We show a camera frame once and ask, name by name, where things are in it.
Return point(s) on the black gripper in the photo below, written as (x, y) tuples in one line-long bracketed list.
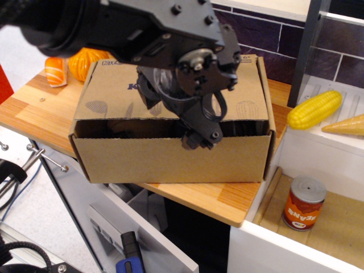
[(201, 127)]

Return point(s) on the brown cardboard box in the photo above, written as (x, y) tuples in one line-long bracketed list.
[(117, 139)]

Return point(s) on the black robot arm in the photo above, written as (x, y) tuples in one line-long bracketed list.
[(185, 57)]

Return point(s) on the orange toy pumpkin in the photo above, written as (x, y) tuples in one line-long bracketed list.
[(79, 64)]

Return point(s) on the salmon sushi toy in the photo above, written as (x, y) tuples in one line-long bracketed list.
[(56, 71)]

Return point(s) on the yellow toy corn on sink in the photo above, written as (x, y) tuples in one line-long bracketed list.
[(314, 110)]

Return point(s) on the orange beans can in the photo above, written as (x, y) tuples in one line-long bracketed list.
[(304, 202)]

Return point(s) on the red object at edge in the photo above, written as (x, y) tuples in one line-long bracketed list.
[(6, 90)]

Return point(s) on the toy ice cream cone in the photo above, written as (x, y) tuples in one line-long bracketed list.
[(351, 126)]

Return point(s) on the metal table clamp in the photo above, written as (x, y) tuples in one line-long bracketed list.
[(18, 174)]

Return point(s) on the black and blue tool handle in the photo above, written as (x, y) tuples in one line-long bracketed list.
[(133, 261)]

